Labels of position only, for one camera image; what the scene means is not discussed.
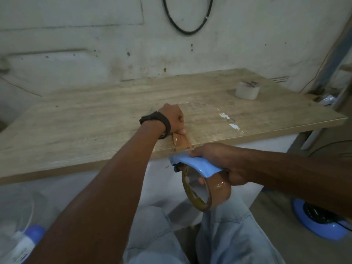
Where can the person's left hand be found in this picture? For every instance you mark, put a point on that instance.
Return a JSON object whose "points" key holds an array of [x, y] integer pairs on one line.
{"points": [[172, 118]]}

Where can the person's right hand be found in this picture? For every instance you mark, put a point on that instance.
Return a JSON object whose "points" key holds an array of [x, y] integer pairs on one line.
{"points": [[228, 159]]}

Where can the person's left thumb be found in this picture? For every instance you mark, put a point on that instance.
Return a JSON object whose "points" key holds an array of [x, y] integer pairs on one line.
{"points": [[181, 131]]}

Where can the person's right thumb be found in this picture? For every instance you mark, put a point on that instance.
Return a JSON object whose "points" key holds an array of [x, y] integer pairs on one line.
{"points": [[200, 153]]}

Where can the brown tape strip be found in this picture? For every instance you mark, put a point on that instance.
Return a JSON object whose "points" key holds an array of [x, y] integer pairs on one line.
{"points": [[181, 142]]}

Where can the blue tape dispenser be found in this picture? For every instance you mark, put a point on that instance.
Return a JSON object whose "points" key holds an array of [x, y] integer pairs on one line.
{"points": [[198, 164]]}

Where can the person's right forearm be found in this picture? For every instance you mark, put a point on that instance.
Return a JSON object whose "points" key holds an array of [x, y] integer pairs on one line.
{"points": [[302, 178]]}

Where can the person's left forearm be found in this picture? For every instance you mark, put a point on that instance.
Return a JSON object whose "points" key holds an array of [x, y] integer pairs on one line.
{"points": [[110, 189]]}

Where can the black wristband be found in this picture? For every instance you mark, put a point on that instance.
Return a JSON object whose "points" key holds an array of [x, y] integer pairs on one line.
{"points": [[161, 118]]}

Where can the white tape scraps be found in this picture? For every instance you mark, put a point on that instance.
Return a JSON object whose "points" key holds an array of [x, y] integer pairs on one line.
{"points": [[228, 120]]}

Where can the brown packing tape roll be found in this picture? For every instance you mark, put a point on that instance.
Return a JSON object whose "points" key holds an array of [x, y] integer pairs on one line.
{"points": [[218, 193]]}

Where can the white tape roll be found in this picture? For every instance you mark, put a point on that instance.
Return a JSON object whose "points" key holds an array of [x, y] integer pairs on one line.
{"points": [[247, 91]]}

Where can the person's light blue jeans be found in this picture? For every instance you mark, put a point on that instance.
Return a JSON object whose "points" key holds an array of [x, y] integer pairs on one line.
{"points": [[231, 239]]}

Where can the blue fan base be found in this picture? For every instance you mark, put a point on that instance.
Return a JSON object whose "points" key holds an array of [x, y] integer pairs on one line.
{"points": [[316, 221]]}

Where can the white fan with blue hub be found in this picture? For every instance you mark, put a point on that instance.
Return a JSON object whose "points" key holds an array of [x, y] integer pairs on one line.
{"points": [[26, 241]]}

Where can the grey metal frame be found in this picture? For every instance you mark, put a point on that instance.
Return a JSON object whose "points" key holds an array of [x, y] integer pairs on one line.
{"points": [[332, 63]]}

